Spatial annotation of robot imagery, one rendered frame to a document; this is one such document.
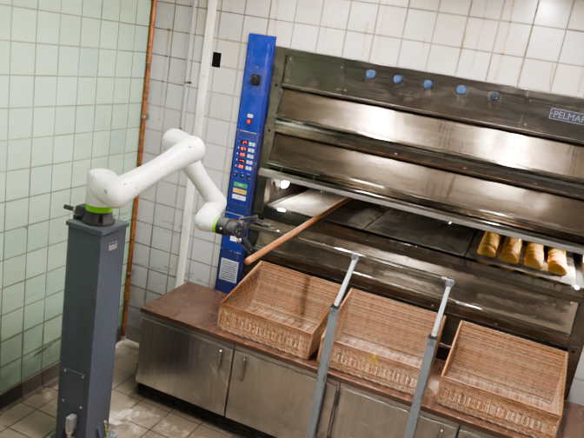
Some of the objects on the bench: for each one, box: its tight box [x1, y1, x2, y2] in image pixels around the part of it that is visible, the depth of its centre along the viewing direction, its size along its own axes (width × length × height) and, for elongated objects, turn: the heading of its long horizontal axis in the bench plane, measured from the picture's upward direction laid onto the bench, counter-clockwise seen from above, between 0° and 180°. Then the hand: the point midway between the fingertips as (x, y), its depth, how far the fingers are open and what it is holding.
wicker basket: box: [216, 261, 342, 360], centre depth 349 cm, size 49×56×28 cm
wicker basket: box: [316, 288, 447, 396], centre depth 330 cm, size 49×56×28 cm
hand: (265, 237), depth 311 cm, fingers open, 13 cm apart
